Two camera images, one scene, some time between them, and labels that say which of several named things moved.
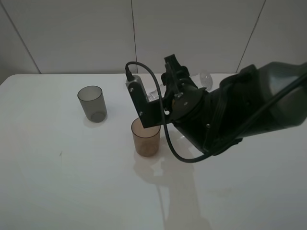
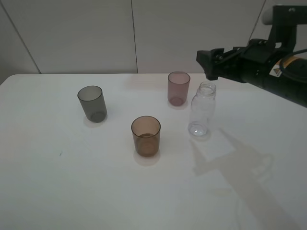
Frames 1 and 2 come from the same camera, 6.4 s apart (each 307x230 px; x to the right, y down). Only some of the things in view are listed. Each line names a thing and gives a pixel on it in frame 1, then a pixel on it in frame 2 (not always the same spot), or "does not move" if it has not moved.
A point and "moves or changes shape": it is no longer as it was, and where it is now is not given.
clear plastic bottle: [203, 78] moves or changes shape
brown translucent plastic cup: [147, 140] does not move
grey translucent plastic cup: [93, 101] does not move
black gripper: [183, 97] → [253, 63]
